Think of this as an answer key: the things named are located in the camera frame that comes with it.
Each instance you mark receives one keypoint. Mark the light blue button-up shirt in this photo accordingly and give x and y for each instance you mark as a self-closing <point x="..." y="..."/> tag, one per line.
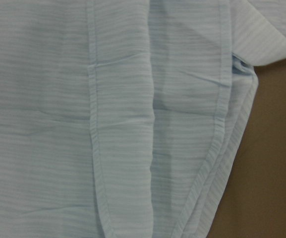
<point x="122" y="118"/>

